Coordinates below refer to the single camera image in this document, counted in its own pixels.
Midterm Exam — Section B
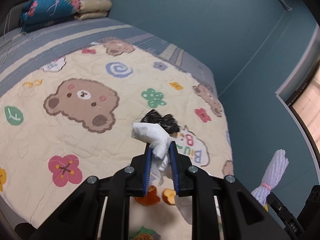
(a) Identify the orange peel piece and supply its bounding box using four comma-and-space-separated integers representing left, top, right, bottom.
135, 185, 160, 206
162, 189, 176, 205

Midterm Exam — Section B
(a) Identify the white tissue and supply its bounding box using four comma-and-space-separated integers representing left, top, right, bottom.
131, 122, 172, 186

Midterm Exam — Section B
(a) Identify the cream cartoon bear quilt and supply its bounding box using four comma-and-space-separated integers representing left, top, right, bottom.
1, 38, 233, 239

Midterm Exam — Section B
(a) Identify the black plastic bag with tie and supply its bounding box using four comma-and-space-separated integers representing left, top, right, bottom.
140, 109, 180, 134

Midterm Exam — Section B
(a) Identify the beige folded blanket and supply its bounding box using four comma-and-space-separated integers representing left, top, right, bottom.
74, 0, 112, 21

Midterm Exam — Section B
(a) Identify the blue floral folded blanket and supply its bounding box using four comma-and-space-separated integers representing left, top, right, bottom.
19, 0, 80, 33

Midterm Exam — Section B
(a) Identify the window frame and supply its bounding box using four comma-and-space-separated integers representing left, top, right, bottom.
274, 22, 320, 160

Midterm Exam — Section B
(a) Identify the white charging cable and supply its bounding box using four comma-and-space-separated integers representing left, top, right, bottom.
0, 4, 28, 68

